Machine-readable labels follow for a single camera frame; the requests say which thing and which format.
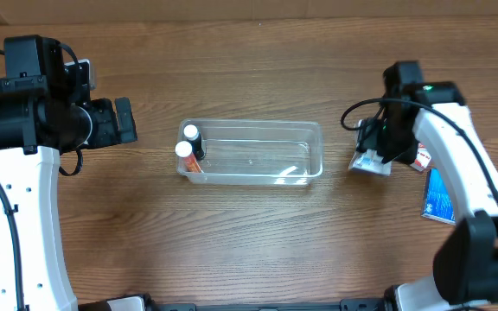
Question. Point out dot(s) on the clear plastic container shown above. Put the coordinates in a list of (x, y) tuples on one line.
[(256, 152)]

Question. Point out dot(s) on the small red and white item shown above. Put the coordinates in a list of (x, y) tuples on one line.
[(422, 159)]

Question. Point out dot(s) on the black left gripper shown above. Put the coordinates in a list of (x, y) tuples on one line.
[(115, 123)]

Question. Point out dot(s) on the white and blue box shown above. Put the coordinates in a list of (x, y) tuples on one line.
[(370, 162)]

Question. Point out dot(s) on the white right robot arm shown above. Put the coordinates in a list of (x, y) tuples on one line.
[(465, 268)]

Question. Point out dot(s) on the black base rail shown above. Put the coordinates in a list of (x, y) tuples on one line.
[(348, 304)]

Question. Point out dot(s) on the dark bottle with white cap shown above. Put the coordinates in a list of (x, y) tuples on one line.
[(194, 137)]

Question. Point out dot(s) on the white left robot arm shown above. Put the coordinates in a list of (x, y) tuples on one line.
[(45, 112)]

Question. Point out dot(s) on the orange tube with white cap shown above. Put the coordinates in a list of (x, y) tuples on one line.
[(184, 151)]

